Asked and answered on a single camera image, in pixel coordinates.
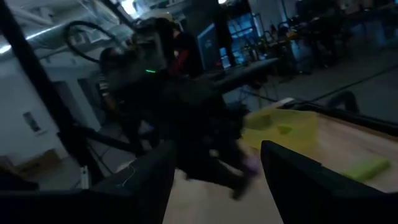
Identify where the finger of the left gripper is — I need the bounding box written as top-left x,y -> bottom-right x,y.
229,172 -> 253,200

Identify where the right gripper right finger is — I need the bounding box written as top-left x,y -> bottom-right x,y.
260,139 -> 398,224

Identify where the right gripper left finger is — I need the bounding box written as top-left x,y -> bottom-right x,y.
0,141 -> 178,224

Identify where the purple rectangular block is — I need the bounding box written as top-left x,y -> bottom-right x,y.
244,154 -> 261,175

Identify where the green rectangular block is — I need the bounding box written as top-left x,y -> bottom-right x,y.
276,123 -> 295,136
343,157 -> 392,182

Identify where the yellow translucent plastic bin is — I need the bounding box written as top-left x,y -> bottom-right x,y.
241,107 -> 320,153

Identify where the cardboard box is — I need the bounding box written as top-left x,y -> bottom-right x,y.
12,148 -> 63,178

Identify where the dark grey desk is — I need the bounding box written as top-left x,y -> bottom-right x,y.
211,57 -> 282,93

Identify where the person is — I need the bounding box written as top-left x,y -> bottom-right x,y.
98,46 -> 125,110
169,21 -> 205,78

